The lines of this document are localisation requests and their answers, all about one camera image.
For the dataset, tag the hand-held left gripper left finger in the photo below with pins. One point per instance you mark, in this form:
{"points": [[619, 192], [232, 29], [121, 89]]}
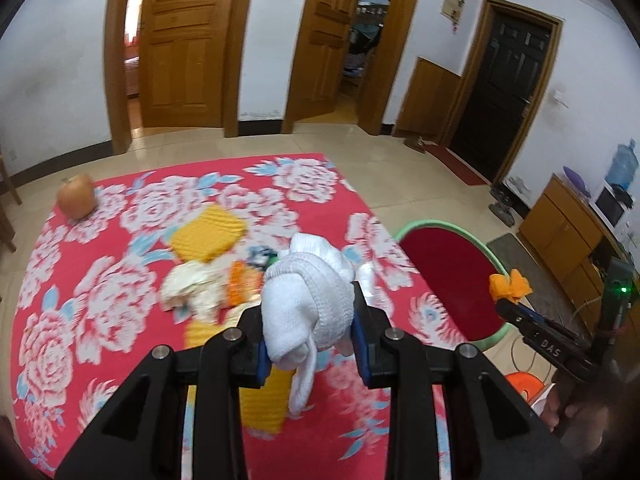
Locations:
{"points": [[262, 360]]}

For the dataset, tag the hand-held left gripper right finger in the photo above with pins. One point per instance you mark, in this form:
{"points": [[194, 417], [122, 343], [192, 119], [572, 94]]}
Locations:
{"points": [[361, 355]]}

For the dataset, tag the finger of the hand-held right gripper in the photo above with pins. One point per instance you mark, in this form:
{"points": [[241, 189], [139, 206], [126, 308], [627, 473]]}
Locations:
{"points": [[550, 347], [545, 324]]}

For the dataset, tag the white sock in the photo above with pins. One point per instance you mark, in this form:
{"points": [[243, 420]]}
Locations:
{"points": [[305, 295]]}

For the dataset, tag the orange snack packet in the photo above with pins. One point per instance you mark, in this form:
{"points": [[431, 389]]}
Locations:
{"points": [[240, 282]]}

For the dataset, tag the red basin green rim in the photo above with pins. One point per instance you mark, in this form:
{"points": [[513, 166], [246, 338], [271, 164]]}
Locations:
{"points": [[450, 280]]}

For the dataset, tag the yellow knitted cloth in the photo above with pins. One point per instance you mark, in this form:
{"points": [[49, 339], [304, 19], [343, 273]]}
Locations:
{"points": [[265, 405], [207, 232]]}

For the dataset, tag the person's right hand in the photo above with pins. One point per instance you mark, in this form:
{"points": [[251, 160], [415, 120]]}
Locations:
{"points": [[555, 407]]}

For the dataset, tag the orange plastic stool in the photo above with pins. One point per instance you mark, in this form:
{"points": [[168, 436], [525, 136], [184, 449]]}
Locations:
{"points": [[522, 385]]}

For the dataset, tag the grey floor mat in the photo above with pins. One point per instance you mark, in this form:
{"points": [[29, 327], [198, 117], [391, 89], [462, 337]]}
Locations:
{"points": [[530, 270]]}

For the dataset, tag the wooden cabinet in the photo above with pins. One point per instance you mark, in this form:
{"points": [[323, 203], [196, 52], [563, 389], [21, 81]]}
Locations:
{"points": [[565, 232]]}

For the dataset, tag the small blue green packet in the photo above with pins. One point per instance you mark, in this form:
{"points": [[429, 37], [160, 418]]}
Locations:
{"points": [[262, 256]]}

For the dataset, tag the white microwave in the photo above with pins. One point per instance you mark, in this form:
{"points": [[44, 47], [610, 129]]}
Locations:
{"points": [[610, 205]]}

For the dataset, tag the grey shoe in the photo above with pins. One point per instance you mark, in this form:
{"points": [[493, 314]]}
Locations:
{"points": [[495, 193], [505, 212]]}

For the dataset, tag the purple bag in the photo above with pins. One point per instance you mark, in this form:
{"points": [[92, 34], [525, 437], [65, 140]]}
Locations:
{"points": [[575, 177]]}

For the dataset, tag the blue water bottle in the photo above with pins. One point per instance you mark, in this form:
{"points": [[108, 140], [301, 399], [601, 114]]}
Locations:
{"points": [[622, 162]]}

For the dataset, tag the red floral blanket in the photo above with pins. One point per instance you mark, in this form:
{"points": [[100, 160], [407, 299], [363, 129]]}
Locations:
{"points": [[115, 280]]}

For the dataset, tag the red doormat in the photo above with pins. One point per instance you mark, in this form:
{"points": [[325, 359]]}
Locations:
{"points": [[457, 162]]}

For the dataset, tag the brown slipper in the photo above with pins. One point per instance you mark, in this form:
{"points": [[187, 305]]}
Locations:
{"points": [[415, 144]]}

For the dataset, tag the black entrance door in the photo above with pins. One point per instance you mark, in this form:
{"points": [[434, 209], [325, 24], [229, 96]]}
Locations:
{"points": [[505, 90]]}

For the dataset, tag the round orange fruit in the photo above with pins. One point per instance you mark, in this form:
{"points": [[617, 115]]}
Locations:
{"points": [[76, 196]]}

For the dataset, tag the wooden chair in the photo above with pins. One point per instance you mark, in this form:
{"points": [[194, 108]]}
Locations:
{"points": [[5, 195]]}

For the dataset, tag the wooden panel door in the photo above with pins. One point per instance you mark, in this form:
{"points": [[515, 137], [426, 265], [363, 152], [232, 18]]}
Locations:
{"points": [[182, 40], [327, 35]]}

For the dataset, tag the white wall switch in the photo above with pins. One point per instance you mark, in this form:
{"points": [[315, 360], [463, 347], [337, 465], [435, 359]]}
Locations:
{"points": [[560, 97]]}

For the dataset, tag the wooden wall panel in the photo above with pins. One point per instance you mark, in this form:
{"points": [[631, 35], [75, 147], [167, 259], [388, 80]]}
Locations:
{"points": [[425, 97]]}

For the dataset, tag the wall electric box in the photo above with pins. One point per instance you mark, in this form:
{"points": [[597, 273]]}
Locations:
{"points": [[452, 2]]}

